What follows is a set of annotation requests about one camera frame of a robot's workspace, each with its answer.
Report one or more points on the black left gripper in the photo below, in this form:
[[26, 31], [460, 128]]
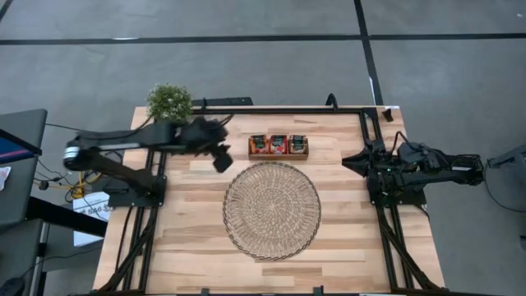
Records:
[[201, 135]]

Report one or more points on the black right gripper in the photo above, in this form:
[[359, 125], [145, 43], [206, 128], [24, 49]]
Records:
[[378, 166]]

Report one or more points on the orange peach tea packet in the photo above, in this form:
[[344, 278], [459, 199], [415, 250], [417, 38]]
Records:
[[259, 144]]

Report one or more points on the red strawberry tea packet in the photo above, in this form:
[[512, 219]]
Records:
[[278, 144]]

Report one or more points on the beige vanilla tea packet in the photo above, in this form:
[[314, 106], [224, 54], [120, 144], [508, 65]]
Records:
[[297, 144]]

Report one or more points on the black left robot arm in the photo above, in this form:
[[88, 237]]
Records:
[[123, 140]]

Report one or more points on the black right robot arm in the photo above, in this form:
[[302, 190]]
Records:
[[444, 172]]

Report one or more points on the wooden compartment box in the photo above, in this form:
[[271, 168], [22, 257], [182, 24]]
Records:
[[278, 155]]

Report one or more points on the black arched hook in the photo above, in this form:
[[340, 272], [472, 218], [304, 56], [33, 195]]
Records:
[[328, 100]]

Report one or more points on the round woven placemat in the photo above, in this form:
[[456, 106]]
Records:
[[272, 211]]

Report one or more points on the green potted plant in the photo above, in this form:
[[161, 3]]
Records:
[[169, 103]]

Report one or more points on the white printed paper sheet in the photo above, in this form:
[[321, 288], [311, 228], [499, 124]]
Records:
[[88, 214]]

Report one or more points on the black stand leg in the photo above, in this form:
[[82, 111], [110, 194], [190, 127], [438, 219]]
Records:
[[511, 158]]

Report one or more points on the black crossbar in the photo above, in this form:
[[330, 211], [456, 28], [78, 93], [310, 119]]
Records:
[[65, 215]]

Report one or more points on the grey desk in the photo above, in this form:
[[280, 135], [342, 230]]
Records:
[[20, 197]]

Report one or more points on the laptop with blue screen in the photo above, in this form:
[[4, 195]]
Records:
[[16, 148]]

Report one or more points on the small white paper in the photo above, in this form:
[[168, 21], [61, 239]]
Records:
[[4, 177]]

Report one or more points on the black computer mouse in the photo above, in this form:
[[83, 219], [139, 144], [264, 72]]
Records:
[[12, 288]]

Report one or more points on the small dark bracket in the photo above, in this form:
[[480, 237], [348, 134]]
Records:
[[387, 115]]

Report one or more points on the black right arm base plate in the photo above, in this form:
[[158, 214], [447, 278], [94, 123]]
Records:
[[411, 200]]

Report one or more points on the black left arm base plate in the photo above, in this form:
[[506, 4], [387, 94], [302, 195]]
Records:
[[123, 200]]

